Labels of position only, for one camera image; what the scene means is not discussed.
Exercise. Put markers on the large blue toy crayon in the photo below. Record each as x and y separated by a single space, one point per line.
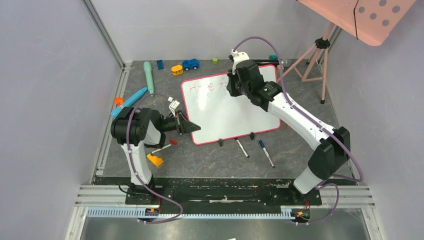
128 102

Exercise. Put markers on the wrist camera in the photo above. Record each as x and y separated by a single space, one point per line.
237 57
173 105

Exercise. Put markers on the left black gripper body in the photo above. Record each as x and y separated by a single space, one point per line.
171 124

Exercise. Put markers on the pink framed whiteboard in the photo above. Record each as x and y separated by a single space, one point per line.
220 116

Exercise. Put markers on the pink perforated panel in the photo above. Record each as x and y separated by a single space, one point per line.
370 21

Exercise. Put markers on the blue toy car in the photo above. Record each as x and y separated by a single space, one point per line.
190 64

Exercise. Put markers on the yellow orange plastic block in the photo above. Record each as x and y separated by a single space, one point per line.
157 161

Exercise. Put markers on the red marker cap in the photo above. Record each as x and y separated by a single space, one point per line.
173 142

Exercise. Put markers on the small orange toy piece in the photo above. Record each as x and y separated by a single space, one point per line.
119 101

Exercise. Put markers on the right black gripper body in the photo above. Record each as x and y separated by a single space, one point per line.
234 87

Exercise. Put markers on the white slotted cable duct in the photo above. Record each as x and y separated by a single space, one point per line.
147 213

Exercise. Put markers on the black cylinder tube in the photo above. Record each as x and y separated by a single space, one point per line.
262 62

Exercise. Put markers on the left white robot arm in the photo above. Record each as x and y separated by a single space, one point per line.
134 130

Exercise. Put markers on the large mint toy crayon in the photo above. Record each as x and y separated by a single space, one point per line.
147 67

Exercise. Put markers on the dark blue small block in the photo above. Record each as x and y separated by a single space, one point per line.
160 64

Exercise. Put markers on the green small block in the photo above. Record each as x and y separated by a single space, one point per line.
215 60

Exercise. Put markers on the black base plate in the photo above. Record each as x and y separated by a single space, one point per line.
223 195

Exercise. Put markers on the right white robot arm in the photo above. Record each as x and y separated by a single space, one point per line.
330 146

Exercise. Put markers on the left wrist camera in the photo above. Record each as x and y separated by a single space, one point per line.
173 105

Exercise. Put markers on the green whiteboard marker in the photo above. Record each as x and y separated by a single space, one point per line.
160 149

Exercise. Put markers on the black whiteboard marker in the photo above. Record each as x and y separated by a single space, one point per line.
242 148

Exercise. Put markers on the blue whiteboard marker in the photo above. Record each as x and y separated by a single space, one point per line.
262 145

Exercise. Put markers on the yellow toy ring block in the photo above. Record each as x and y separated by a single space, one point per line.
177 69

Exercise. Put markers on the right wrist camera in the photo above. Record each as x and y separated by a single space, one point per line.
237 57

